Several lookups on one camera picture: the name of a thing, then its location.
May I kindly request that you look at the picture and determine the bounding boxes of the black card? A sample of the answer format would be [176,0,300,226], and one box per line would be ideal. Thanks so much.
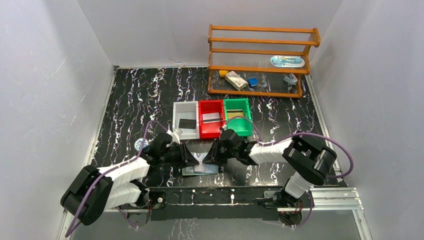
[178,118,197,129]

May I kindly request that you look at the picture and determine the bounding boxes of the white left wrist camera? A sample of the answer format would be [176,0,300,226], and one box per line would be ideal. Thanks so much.
[166,128,183,144]

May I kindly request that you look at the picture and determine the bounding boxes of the red plastic bin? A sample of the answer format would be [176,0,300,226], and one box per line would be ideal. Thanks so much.
[198,99,225,139]

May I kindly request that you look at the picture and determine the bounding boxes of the teal packaged tool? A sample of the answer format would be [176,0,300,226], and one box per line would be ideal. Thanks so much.
[270,55,305,68]

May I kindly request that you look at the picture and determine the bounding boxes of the aluminium frame rail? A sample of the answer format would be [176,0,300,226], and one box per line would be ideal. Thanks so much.
[105,187,363,211]

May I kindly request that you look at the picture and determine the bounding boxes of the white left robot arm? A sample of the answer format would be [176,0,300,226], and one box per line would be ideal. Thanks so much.
[60,132,199,226]

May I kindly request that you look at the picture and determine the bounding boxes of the gold card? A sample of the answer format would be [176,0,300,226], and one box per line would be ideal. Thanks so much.
[226,112,244,120]

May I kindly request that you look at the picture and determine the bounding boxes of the small blue block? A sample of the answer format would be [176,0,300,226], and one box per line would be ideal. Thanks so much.
[247,77,258,88]

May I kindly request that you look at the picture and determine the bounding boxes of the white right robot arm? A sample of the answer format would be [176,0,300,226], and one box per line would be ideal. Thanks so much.
[202,129,337,207]

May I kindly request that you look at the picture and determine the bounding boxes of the small yellow block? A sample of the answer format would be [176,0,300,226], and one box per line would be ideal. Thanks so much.
[218,70,229,78]

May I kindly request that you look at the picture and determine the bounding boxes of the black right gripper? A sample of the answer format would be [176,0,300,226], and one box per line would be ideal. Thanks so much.
[202,138,238,166]

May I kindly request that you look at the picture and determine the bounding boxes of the white plastic bin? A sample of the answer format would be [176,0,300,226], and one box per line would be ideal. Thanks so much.
[172,101,200,140]

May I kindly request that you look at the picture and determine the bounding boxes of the silver grey card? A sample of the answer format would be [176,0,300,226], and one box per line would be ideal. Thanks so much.
[201,112,222,124]

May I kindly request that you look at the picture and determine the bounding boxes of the white cardboard box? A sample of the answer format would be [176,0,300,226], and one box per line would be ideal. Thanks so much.
[224,71,248,91]

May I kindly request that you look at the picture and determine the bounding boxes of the light blue card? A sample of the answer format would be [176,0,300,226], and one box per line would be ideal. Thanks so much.
[194,153,214,174]

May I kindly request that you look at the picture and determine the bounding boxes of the grey-green card holder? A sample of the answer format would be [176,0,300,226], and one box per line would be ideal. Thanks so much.
[182,152,219,176]

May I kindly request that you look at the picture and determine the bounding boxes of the orange wooden shelf rack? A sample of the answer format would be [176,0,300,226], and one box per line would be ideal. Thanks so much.
[207,24,321,99]

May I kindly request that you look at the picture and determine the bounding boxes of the green plastic bin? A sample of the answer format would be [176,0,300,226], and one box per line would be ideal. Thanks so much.
[223,98,253,137]

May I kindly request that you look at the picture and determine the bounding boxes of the round patterned tin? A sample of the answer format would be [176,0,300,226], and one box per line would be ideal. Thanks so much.
[134,137,149,151]

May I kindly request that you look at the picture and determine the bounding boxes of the white tape dispenser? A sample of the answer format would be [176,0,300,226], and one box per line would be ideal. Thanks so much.
[283,73,298,85]

